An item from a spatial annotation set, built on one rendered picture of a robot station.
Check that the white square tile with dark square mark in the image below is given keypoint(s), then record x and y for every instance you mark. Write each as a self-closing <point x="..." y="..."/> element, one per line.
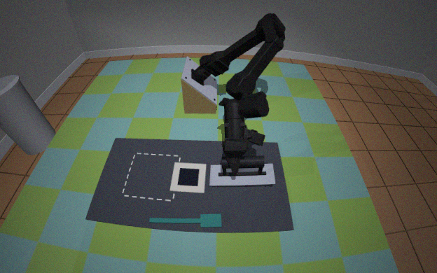
<point x="188" y="178"/>

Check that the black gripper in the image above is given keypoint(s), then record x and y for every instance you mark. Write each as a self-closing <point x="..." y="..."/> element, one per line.
<point x="234" y="145"/>

